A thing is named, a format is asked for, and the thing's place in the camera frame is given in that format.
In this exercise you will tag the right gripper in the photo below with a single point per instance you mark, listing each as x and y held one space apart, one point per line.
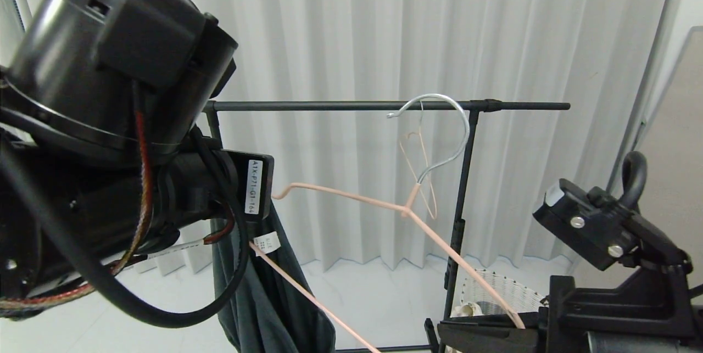
560 331

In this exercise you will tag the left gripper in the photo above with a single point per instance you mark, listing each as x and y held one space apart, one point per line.
208 194

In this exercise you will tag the dark grey shirt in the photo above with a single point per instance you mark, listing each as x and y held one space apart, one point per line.
263 309

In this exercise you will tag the pink clothes hanger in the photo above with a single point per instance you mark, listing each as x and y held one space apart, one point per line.
432 211
407 211

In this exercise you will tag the white laundry basket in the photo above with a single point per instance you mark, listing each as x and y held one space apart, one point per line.
505 290

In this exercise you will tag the black clothes rack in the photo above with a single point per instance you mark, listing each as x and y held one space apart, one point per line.
329 106

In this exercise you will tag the white curtain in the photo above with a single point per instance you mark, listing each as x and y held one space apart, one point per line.
340 29

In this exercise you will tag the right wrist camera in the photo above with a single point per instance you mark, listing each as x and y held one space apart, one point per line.
582 221

